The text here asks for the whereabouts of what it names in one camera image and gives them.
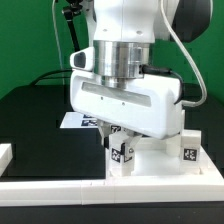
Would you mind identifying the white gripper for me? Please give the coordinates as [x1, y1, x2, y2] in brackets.
[70, 70, 182, 159]

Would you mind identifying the white square table top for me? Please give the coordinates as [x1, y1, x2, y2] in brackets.
[106, 138, 214, 177]

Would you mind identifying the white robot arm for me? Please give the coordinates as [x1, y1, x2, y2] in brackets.
[70, 0, 213, 161]

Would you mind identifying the printed marker sheet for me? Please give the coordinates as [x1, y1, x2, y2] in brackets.
[60, 112, 97, 129]

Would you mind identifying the white U-shaped fence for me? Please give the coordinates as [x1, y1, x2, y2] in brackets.
[0, 144, 224, 207]

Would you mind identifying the black cable at base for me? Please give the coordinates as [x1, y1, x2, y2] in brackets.
[29, 66, 74, 87]

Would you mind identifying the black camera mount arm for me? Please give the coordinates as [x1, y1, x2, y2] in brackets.
[62, 0, 83, 52]

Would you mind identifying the grey hanging cable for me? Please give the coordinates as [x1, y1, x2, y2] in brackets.
[51, 0, 66, 86]

